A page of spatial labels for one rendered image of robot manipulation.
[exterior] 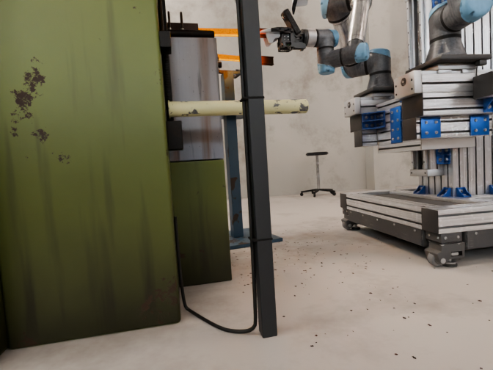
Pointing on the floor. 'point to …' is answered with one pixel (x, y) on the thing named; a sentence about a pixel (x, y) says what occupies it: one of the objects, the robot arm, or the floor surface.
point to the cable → (247, 197)
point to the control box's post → (258, 168)
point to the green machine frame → (84, 172)
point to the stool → (318, 175)
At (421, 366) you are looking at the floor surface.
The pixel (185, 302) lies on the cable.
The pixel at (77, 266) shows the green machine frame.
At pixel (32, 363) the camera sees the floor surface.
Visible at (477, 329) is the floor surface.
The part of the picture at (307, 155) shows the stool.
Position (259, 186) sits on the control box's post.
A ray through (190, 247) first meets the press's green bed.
